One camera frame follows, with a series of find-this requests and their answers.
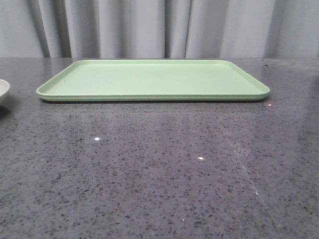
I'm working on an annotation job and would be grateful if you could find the grey pleated curtain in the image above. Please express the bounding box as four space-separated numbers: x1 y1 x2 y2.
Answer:
0 0 319 59

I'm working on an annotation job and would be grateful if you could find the white round plate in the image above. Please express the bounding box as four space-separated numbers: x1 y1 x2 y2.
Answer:
0 79 10 104

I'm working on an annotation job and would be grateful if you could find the light green plastic tray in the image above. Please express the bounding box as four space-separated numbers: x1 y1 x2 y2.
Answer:
36 60 270 102

